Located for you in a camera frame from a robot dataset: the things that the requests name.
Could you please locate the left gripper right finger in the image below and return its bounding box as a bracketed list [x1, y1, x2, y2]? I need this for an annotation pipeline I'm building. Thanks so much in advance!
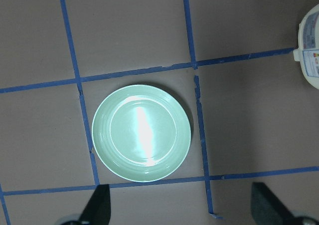
[250, 182, 295, 225]

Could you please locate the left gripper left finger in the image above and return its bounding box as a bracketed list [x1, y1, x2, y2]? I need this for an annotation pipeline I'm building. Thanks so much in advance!
[79, 184, 111, 225]

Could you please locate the left green plate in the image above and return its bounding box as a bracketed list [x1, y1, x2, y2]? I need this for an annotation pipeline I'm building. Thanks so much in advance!
[91, 84, 191, 183]

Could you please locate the brown paper table mat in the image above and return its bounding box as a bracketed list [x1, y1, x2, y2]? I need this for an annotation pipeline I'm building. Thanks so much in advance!
[0, 0, 319, 225]

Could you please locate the white rice cooker orange handle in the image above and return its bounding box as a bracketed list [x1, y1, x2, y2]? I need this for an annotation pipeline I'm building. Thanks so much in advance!
[293, 5, 319, 89]

